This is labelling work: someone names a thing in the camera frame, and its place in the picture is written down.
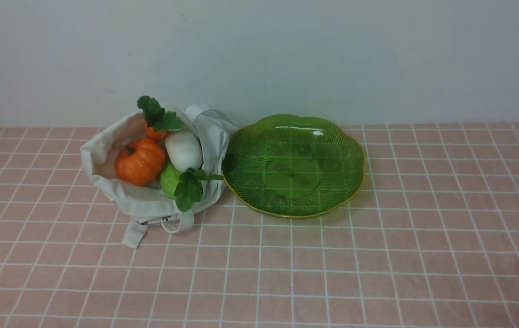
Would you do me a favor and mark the orange carrot with green leaves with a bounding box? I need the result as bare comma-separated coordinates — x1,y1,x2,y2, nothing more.
137,95,183,142

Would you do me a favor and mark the white cloth tote bag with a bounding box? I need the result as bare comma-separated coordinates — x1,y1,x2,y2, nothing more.
80,103,239,249

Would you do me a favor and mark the green glass plate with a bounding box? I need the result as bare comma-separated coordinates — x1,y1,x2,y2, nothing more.
221,114,367,219

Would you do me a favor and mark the white radish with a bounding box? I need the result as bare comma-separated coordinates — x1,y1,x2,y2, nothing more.
164,128,203,172

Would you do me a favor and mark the green leafy vegetable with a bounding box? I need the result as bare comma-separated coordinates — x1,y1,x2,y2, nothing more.
159,163,223,213

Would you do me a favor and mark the orange pumpkin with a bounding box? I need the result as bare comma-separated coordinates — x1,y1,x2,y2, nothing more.
114,138,166,186

